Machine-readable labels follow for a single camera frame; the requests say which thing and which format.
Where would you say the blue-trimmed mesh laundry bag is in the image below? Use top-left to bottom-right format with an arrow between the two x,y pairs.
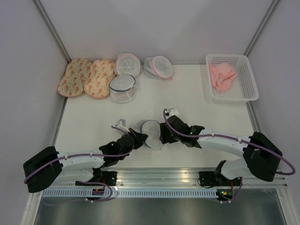
132,120 -> 164,150

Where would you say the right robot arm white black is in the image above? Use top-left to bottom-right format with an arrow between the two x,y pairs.
159,115 -> 283,185

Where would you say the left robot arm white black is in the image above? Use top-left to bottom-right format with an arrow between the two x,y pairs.
23,129 -> 148,193

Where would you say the right floral bra pad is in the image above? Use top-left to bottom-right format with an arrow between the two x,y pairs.
84,59 -> 116,99

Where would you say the floral bra pad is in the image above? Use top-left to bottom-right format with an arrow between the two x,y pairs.
84,59 -> 116,99
57,58 -> 92,98

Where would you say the pink-trimmed mesh bag tilted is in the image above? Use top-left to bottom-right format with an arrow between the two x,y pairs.
143,56 -> 174,80

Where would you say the pink-trimmed mesh bag upright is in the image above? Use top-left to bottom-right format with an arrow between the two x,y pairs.
114,53 -> 141,77

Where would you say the left floral bra pad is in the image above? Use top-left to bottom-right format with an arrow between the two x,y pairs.
57,58 -> 92,98

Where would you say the pink bra in basket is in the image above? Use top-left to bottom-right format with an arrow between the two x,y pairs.
209,62 -> 238,93

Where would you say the white perforated plastic basket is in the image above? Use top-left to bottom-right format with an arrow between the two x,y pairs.
206,53 -> 259,104

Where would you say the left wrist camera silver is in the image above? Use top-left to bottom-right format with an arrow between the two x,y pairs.
116,119 -> 127,129

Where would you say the aluminium front rail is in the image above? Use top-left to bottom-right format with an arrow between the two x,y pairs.
32,166 -> 288,188

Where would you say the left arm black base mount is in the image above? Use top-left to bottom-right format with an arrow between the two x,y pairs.
75,168 -> 118,186

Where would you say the white slotted cable duct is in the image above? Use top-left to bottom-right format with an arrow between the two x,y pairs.
43,188 -> 230,198

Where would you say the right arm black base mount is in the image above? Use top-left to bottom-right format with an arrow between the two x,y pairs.
198,171 -> 231,188

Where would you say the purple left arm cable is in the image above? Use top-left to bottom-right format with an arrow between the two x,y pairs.
24,125 -> 135,185

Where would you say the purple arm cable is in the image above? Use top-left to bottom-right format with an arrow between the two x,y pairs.
163,108 -> 296,175
24,125 -> 135,185

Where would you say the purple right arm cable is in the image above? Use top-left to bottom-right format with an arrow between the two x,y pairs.
163,108 -> 296,175

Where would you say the left aluminium corner post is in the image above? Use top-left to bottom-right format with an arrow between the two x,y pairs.
32,0 -> 71,63

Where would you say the aluminium corner post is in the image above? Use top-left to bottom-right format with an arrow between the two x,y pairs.
244,0 -> 281,57
32,0 -> 71,63

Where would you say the right aluminium corner post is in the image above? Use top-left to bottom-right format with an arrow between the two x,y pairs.
244,0 -> 281,57

